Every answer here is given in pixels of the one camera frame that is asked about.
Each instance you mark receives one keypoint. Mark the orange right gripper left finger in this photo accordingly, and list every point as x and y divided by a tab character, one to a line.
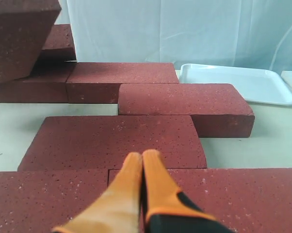
117	210

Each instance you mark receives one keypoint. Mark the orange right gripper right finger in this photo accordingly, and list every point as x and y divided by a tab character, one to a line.
166	207

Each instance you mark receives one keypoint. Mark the red brick second row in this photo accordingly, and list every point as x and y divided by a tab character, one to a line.
217	110
24	28

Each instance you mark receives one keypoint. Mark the red brick third row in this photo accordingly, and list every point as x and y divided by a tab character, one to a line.
102	142

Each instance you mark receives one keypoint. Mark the red brick front right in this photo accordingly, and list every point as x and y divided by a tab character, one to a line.
247	200

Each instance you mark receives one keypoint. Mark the red brick front left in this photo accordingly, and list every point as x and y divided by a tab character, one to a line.
36	201

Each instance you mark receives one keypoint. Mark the red brick back row right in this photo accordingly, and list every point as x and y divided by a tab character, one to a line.
99	82

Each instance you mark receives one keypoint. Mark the red brick bottom back left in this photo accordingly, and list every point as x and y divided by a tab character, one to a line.
46	84

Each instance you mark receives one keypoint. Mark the red brick stacked top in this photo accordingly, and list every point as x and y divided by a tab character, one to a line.
60	37

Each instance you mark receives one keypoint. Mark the white plastic tray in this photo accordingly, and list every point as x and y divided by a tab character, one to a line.
254	85

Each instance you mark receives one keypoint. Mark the white backdrop curtain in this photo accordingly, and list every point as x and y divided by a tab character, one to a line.
236	33

